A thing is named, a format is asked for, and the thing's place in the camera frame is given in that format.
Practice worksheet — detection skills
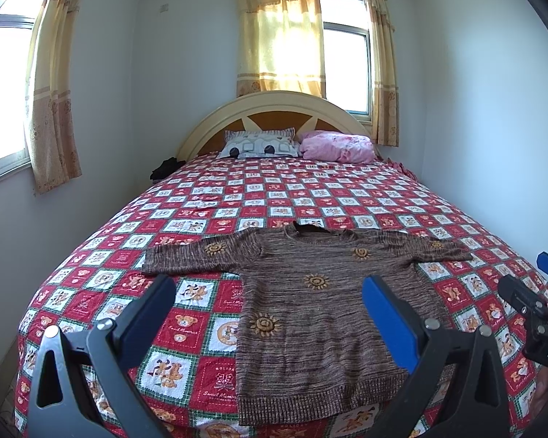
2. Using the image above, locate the brown knit sweater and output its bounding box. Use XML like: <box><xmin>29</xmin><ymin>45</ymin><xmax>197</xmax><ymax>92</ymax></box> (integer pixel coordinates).
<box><xmin>142</xmin><ymin>223</ymin><xmax>471</xmax><ymax>426</ymax></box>

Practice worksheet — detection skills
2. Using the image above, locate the red patchwork bedspread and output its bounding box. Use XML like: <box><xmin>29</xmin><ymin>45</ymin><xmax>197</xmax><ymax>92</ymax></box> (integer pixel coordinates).
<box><xmin>14</xmin><ymin>154</ymin><xmax>548</xmax><ymax>437</ymax></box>

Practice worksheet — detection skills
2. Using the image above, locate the yellow left curtain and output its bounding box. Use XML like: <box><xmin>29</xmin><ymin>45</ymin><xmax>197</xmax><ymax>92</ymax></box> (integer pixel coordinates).
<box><xmin>25</xmin><ymin>0</ymin><xmax>82</xmax><ymax>194</ymax></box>

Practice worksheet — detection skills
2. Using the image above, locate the yellow curtain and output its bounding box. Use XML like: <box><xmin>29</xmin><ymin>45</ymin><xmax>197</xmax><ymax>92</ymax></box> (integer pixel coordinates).
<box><xmin>25</xmin><ymin>0</ymin><xmax>82</xmax><ymax>194</ymax></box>
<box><xmin>364</xmin><ymin>0</ymin><xmax>399</xmax><ymax>147</ymax></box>
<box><xmin>236</xmin><ymin>0</ymin><xmax>327</xmax><ymax>98</ymax></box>

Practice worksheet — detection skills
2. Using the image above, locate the black cloth beside bed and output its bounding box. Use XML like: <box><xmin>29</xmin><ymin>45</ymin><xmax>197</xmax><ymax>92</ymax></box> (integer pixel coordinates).
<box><xmin>149</xmin><ymin>157</ymin><xmax>186</xmax><ymax>184</ymax></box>

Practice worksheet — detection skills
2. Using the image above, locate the yellow right curtain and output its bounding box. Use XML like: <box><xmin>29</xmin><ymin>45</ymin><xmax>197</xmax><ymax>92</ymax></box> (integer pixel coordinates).
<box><xmin>364</xmin><ymin>0</ymin><xmax>399</xmax><ymax>147</ymax></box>

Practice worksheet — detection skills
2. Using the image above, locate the pink pillow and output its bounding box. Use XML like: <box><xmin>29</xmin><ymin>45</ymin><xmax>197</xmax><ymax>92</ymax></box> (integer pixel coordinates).
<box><xmin>300</xmin><ymin>131</ymin><xmax>376</xmax><ymax>163</ymax></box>

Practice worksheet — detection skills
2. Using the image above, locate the centre window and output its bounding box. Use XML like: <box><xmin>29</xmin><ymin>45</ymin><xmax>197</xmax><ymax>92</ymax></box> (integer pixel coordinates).
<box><xmin>320</xmin><ymin>0</ymin><xmax>372</xmax><ymax>121</ymax></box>

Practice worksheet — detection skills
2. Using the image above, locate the window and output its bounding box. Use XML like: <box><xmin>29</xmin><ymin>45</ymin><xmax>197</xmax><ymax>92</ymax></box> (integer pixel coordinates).
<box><xmin>320</xmin><ymin>0</ymin><xmax>372</xmax><ymax>121</ymax></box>
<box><xmin>0</xmin><ymin>0</ymin><xmax>43</xmax><ymax>177</ymax></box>

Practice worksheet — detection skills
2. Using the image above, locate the grey patterned pillow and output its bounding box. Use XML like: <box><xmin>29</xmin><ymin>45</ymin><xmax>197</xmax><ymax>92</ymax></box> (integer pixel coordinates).
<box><xmin>217</xmin><ymin>128</ymin><xmax>300</xmax><ymax>160</ymax></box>

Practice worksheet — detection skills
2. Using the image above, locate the cream wooden headboard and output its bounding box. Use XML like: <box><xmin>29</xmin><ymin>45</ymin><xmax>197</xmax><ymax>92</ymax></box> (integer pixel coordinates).
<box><xmin>177</xmin><ymin>91</ymin><xmax>369</xmax><ymax>161</ymax></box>

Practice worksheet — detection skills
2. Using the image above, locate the yellow centre curtain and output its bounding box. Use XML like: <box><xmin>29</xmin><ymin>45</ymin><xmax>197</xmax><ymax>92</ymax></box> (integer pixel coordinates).
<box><xmin>236</xmin><ymin>0</ymin><xmax>327</xmax><ymax>98</ymax></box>

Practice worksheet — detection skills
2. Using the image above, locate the left window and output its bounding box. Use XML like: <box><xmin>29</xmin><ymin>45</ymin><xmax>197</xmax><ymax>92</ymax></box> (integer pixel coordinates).
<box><xmin>0</xmin><ymin>0</ymin><xmax>43</xmax><ymax>177</ymax></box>

